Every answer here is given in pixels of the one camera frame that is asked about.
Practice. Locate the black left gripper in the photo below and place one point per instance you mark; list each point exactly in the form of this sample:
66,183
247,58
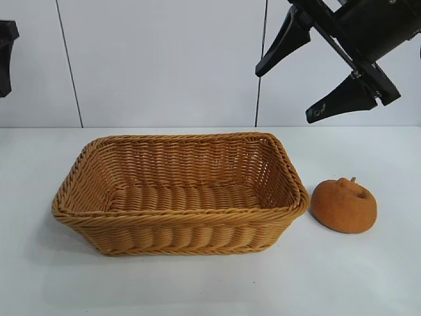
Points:
8,31

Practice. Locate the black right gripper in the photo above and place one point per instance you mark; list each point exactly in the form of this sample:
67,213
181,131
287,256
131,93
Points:
371,26

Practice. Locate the orange fruit with stem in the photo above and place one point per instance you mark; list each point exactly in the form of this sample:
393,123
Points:
342,207

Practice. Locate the tan woven wicker basket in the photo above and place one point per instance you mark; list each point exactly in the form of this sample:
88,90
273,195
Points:
177,227

